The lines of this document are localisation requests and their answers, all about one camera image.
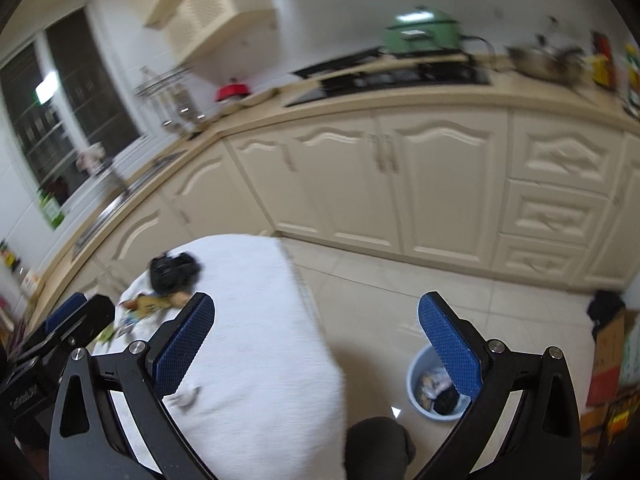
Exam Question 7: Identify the green snack wrapper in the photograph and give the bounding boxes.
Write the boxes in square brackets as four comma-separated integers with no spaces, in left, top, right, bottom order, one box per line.
[94,321,132,347]

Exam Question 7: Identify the cream lower kitchen cabinets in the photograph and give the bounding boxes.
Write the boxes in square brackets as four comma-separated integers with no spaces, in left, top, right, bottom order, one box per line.
[75,105,640,296]

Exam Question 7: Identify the steel pot with lid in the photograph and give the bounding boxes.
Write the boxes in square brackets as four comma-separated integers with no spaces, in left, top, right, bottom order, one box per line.
[506,42,586,83]

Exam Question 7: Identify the dark kitchen window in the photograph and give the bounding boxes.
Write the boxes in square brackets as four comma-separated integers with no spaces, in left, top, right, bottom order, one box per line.
[0,7,143,206]

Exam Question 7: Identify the blue plastic waste bin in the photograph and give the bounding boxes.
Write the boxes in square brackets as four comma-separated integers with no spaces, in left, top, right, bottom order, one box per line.
[406,344,473,421]

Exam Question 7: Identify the white pink bag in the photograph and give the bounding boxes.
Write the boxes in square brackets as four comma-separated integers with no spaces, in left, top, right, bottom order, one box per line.
[75,142,106,173]

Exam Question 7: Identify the yellow seasoning packet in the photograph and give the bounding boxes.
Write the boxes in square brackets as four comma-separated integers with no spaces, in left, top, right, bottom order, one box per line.
[592,57,618,91]

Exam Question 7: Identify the black griddle pan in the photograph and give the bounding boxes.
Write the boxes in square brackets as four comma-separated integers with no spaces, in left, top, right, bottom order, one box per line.
[292,47,383,78]

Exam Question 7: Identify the red pot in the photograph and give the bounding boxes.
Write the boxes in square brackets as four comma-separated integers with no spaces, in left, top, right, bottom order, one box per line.
[216,80,251,103]

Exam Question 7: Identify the black plastic bag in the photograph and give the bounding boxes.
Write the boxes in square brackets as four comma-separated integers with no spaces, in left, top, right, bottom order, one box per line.
[432,387,462,416]
[150,254,203,295]

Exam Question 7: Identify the crumpled printed wrapper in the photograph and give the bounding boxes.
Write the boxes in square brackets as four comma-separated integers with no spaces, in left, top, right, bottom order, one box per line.
[420,367,455,406]

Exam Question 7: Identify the brown blue snack wrapper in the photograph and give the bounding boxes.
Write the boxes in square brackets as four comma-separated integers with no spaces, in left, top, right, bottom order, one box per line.
[120,292,173,317]

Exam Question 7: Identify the hanging metal ladle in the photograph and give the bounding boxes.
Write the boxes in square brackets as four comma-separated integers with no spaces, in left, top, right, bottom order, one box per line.
[157,87,176,131]
[177,85,198,126]

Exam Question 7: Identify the black power cord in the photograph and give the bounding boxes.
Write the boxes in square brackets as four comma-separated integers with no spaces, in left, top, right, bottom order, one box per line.
[460,34,497,57]

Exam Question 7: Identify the green electric cooking pot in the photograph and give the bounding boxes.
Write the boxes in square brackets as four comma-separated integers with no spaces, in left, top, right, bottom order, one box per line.
[382,6,462,56]

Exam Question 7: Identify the steel kitchen sink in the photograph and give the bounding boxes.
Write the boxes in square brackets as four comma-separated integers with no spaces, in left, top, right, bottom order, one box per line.
[72,152,183,261]

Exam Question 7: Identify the black glass cooktop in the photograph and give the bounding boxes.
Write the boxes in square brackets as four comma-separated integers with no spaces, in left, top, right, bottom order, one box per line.
[285,62,493,108]

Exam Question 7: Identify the white table cloth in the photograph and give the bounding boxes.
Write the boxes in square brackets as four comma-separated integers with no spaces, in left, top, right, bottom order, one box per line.
[107,234,351,480]

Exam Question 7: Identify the green dish soap bottle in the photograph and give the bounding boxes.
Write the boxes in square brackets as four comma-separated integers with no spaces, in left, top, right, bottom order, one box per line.
[39,187,66,231]

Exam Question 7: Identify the cardboard box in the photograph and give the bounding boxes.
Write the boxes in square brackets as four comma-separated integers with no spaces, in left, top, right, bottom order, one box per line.
[586,310,628,408]

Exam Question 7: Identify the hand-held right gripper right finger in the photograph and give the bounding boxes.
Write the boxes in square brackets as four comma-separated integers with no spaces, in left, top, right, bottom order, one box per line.
[410,291,583,480]

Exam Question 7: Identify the clear plastic wrapper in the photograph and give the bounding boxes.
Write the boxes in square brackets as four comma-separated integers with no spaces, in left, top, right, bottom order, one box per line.
[167,386,202,413]

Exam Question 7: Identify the black cloth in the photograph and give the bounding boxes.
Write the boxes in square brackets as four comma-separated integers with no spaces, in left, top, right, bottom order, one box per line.
[586,290,626,333]

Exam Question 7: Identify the row of condiment bottles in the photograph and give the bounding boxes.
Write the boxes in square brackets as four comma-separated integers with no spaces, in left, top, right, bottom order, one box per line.
[617,42,640,116]

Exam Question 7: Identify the colourful printed carton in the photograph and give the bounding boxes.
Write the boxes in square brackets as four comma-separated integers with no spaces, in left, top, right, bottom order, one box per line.
[582,382,640,461]

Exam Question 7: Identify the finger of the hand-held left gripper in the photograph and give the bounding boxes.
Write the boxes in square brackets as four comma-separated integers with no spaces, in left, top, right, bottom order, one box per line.
[44,293,89,335]
[22,294,116,361]

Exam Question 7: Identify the cream latticed wall cabinet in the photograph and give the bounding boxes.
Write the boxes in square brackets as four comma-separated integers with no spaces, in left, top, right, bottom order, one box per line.
[145,0,278,61]

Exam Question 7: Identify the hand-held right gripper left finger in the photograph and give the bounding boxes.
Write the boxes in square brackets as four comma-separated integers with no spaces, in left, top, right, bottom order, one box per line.
[48,292,221,480]

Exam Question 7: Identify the metal utensil rack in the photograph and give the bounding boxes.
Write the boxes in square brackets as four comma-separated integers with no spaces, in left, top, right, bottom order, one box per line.
[132,66,193,96]

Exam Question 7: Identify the person's black trouser leg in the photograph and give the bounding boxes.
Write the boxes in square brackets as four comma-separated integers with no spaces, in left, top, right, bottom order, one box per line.
[345,416,417,480]

